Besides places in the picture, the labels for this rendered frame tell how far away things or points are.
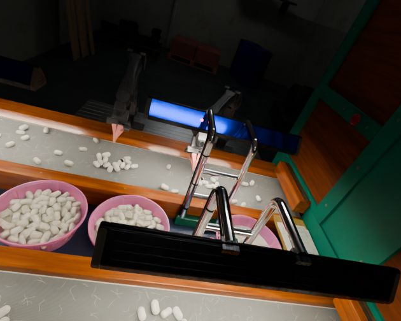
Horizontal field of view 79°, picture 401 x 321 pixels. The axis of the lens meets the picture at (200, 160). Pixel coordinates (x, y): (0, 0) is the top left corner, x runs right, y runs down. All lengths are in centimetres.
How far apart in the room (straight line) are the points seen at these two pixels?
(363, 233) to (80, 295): 88
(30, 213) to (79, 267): 27
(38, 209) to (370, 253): 108
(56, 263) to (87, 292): 11
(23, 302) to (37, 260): 10
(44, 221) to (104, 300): 33
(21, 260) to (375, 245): 102
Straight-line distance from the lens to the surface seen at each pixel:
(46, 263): 82
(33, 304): 80
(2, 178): 112
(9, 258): 85
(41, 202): 98
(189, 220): 101
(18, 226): 93
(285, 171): 130
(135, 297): 79
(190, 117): 89
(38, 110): 144
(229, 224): 48
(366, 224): 100
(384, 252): 94
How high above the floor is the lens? 146
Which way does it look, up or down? 34 degrees down
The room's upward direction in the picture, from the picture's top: 20 degrees clockwise
